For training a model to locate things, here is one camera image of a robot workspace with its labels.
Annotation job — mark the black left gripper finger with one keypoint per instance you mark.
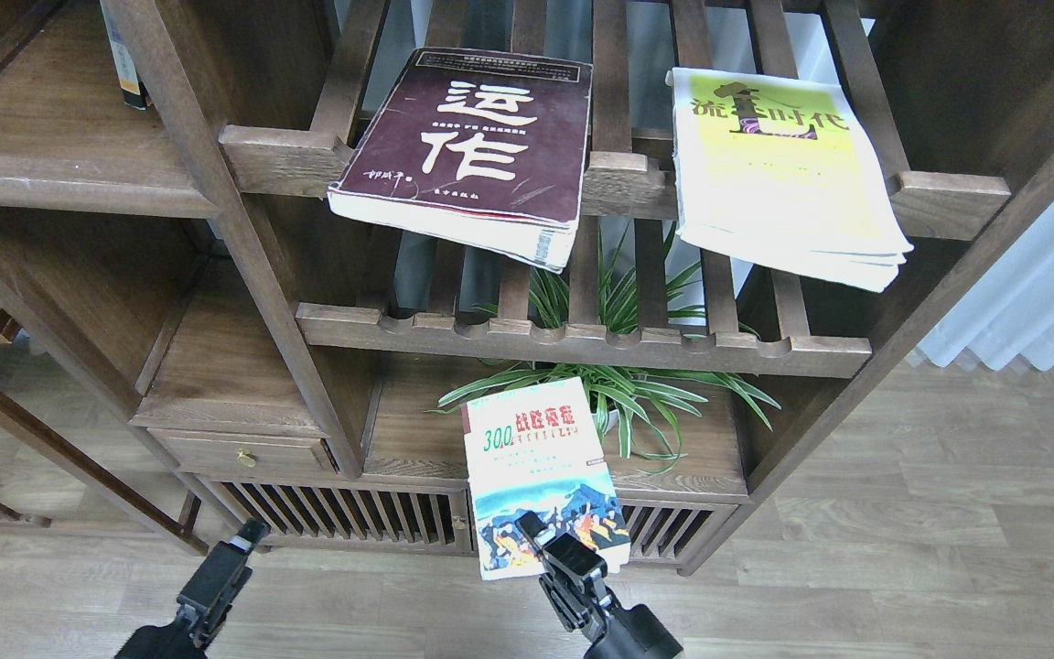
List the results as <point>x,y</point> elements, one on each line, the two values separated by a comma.
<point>252,533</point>

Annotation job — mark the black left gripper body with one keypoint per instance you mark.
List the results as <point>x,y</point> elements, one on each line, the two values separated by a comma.
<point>202,607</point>

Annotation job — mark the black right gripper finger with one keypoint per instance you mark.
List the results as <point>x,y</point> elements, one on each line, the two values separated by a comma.
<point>561,553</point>

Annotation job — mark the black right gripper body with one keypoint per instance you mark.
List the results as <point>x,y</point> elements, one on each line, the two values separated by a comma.
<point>587,605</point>

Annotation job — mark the small colourful cover book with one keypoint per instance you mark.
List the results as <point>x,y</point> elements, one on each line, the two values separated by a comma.
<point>536,449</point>

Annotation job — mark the yellow green cover book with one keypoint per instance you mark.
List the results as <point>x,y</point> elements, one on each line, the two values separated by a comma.
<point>779,172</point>

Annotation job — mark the white plant pot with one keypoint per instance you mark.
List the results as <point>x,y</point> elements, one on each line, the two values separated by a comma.
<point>611,419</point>

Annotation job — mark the wooden furniture at left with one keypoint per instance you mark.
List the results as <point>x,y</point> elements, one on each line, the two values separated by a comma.
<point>144,520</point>

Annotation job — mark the green spider plant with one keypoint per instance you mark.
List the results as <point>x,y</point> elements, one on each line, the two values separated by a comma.
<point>646,394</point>

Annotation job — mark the dark wooden bookshelf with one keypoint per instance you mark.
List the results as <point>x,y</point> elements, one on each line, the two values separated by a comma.
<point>181,262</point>

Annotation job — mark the maroon book white characters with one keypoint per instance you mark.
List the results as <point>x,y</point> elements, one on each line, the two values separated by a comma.
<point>477,147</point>

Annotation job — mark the upright book top left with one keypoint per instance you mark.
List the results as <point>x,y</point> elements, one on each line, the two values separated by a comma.
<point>134,92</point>

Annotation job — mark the white curtain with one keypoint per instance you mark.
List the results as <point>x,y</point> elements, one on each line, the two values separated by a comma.
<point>1008,316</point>

